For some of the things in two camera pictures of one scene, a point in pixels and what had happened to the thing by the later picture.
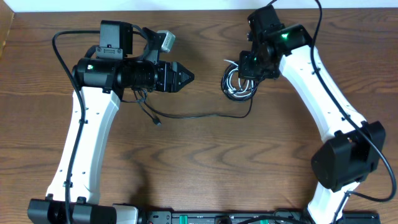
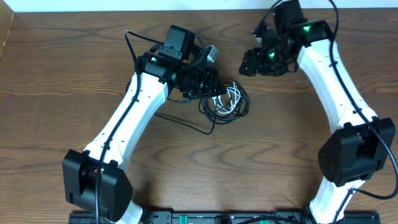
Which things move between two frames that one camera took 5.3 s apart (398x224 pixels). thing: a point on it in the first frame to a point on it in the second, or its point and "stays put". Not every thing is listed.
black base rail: (196, 217) stays put
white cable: (247, 84) to (234, 96)
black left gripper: (164, 70) to (210, 79)
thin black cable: (143, 104) to (208, 134)
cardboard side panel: (6, 18) stays put
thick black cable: (247, 88) to (227, 107)
